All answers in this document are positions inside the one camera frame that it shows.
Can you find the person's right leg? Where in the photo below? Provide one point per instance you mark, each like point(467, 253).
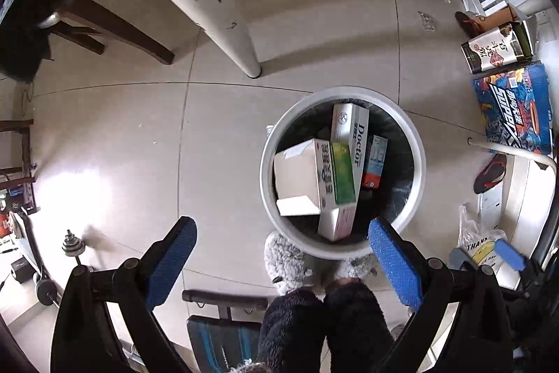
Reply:
point(358, 325)

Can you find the silver blister pack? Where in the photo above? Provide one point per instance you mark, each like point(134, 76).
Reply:
point(427, 21)

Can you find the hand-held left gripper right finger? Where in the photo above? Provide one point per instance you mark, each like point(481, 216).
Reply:
point(395, 263)

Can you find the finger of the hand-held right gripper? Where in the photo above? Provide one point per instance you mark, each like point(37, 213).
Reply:
point(509, 255)
point(463, 258)

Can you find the white yellow plastic bag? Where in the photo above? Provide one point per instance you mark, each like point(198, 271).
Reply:
point(474, 233)

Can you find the metal dumbbell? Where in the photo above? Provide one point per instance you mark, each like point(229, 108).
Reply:
point(72, 244)

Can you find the white green medicine box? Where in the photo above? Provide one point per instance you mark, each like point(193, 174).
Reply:
point(297, 172)

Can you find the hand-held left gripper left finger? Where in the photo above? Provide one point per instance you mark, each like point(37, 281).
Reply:
point(172, 259)

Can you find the person's left leg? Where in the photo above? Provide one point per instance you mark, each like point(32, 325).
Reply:
point(292, 329)

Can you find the red black sandal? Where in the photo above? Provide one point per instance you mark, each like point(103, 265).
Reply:
point(491, 174)

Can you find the wooden shelf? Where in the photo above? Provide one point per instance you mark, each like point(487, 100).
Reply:
point(17, 176)

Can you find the small brown cardboard box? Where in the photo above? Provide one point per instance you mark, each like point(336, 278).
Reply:
point(502, 18)

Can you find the round white trash bin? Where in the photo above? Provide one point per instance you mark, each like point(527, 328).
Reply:
point(395, 189)

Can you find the white metal tube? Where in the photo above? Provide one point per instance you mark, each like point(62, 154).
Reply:
point(511, 150)

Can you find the white panel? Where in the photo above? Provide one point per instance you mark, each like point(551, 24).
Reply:
point(524, 202)

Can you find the brown slipper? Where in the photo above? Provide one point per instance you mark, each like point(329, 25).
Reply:
point(466, 22)

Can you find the long white toothpaste box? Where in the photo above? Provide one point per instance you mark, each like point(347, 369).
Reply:
point(349, 128)

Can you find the dark green printed box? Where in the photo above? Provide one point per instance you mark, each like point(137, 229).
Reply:
point(495, 47)

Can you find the small blue white carton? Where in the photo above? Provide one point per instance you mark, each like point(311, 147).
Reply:
point(375, 154)

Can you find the blue printed carton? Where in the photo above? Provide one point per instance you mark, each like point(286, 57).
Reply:
point(515, 111)

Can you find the person's leg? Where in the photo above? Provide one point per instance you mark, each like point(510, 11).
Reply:
point(358, 325)
point(292, 329)

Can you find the wooden chair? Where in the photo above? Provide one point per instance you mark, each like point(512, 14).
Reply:
point(109, 17)

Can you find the grey fuzzy slipper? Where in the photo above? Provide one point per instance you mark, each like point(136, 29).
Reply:
point(356, 268)
point(286, 263)

